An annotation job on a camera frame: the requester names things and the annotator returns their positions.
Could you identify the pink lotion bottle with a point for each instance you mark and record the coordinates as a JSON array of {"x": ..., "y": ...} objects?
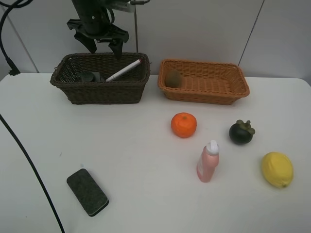
[{"x": 208, "y": 161}]

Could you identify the black square bottle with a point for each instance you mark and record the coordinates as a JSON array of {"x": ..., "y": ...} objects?
[{"x": 88, "y": 77}]

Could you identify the dark brown wicker basket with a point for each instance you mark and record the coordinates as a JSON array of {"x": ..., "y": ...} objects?
[{"x": 126, "y": 89}]

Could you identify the brown kiwi fruit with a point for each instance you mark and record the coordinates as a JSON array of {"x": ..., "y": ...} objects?
[{"x": 173, "y": 79}]

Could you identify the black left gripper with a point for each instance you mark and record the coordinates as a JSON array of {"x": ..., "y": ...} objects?
[{"x": 98, "y": 28}]

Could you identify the orange mandarin fruit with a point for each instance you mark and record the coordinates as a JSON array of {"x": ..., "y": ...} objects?
[{"x": 183, "y": 125}]

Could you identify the yellow lemon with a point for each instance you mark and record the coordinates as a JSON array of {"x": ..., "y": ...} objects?
[{"x": 277, "y": 169}]

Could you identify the grey felt whiteboard eraser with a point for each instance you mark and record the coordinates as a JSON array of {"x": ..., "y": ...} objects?
[{"x": 88, "y": 193}]

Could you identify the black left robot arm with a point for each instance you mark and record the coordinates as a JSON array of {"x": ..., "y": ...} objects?
[{"x": 103, "y": 7}]

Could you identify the white red-capped marker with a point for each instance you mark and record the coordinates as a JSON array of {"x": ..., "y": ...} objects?
[{"x": 124, "y": 70}]

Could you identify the orange wicker basket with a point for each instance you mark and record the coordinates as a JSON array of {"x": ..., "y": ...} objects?
[{"x": 204, "y": 82}]

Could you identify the dark purple mangosteen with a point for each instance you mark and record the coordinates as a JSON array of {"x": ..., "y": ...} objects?
[{"x": 241, "y": 132}]

